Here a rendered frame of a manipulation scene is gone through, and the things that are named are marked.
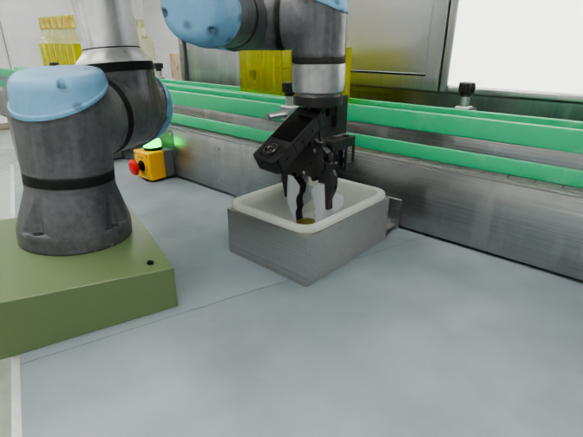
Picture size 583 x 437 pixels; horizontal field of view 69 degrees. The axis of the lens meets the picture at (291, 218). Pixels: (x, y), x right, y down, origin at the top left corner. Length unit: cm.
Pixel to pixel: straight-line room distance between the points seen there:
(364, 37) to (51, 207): 72
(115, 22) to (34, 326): 43
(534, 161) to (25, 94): 69
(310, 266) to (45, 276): 34
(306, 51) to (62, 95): 31
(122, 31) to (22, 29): 613
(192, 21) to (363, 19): 60
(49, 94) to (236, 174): 46
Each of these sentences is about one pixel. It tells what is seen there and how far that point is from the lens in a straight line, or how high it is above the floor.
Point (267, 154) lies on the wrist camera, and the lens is 58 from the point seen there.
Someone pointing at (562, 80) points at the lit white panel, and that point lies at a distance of 88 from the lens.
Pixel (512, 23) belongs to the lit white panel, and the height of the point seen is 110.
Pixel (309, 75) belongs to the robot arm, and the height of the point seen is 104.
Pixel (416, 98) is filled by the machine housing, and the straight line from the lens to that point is 101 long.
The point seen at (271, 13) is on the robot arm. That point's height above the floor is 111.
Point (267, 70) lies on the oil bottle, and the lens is 101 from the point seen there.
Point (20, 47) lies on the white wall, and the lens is 682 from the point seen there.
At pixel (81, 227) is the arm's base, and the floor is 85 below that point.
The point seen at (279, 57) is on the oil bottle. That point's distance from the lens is 98.
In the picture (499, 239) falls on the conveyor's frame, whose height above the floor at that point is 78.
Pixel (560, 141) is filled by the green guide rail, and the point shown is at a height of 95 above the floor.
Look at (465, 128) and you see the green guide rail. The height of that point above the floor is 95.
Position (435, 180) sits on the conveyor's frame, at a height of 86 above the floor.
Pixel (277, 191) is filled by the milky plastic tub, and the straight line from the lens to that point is 75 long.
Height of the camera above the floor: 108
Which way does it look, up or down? 23 degrees down
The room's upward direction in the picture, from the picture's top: straight up
